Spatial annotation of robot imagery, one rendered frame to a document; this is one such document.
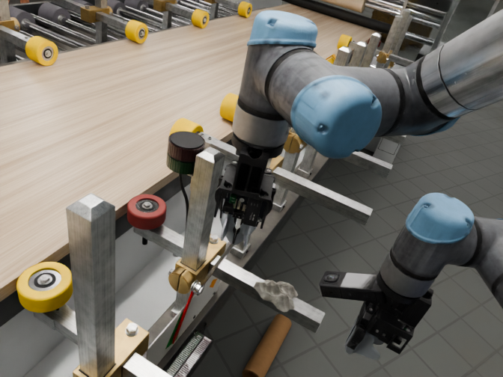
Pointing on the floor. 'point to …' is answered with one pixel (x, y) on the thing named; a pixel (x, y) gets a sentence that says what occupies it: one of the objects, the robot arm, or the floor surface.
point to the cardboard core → (268, 347)
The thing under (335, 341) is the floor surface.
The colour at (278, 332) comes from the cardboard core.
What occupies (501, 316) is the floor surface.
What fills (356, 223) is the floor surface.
